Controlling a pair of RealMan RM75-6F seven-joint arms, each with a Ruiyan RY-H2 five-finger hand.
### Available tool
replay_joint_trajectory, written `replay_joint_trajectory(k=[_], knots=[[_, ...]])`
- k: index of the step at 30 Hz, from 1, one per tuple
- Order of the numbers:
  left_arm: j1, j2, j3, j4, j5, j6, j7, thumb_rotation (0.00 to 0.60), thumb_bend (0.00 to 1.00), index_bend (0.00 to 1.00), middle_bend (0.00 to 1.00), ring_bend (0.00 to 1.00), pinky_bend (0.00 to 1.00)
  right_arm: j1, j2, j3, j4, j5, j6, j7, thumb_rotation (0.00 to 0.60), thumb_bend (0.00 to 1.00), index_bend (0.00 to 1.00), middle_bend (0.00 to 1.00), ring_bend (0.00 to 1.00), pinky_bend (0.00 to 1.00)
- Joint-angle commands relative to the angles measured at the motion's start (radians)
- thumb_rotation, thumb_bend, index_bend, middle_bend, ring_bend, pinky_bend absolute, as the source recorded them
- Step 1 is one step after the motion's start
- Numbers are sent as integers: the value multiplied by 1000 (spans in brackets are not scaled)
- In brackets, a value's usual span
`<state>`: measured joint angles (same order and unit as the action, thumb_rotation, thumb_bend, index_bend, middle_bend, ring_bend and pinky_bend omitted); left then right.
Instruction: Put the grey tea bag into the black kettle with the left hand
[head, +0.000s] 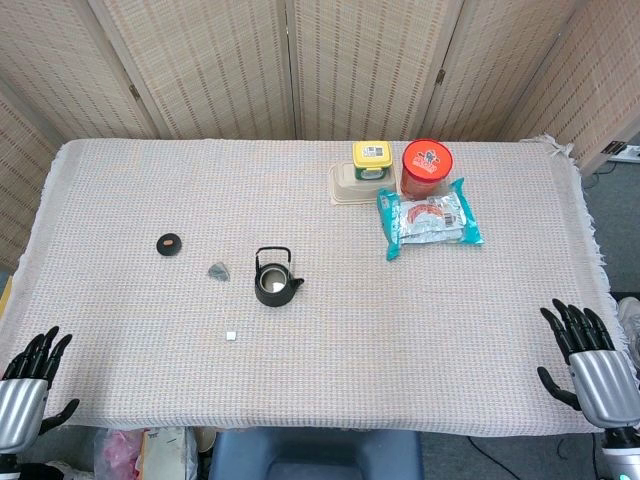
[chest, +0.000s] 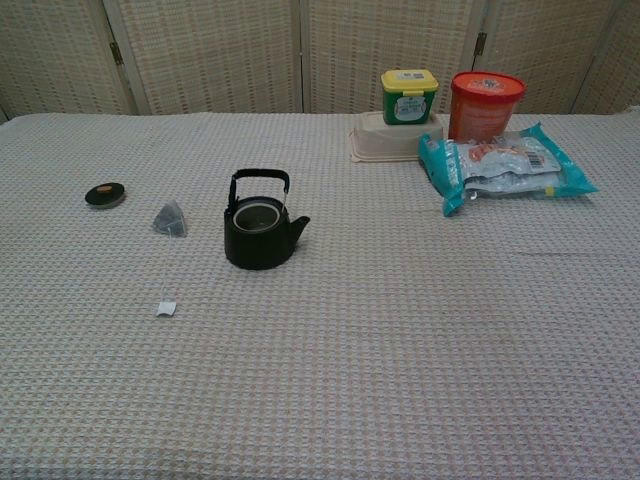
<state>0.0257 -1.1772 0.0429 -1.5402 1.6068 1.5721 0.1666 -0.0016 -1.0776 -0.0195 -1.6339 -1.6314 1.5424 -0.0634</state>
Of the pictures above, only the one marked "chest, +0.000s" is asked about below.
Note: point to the woven folding screen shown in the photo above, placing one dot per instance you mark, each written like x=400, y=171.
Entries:
x=225, y=55

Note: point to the brass screen hinge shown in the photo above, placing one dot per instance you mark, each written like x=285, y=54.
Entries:
x=116, y=53
x=482, y=44

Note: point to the black cast iron teapot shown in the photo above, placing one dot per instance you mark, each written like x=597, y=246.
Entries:
x=255, y=250

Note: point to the black teapot lid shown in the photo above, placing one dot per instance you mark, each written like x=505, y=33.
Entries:
x=105, y=196

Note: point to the beige lunch box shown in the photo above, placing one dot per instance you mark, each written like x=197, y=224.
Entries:
x=385, y=142

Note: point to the red plastic tub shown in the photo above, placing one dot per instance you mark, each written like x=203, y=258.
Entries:
x=477, y=115

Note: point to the teal snack package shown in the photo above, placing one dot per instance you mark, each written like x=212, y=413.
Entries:
x=505, y=170

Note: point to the grey woven tablecloth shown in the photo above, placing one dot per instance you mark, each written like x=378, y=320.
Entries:
x=350, y=350

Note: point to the green container with yellow lid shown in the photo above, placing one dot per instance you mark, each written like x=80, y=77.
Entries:
x=409, y=107

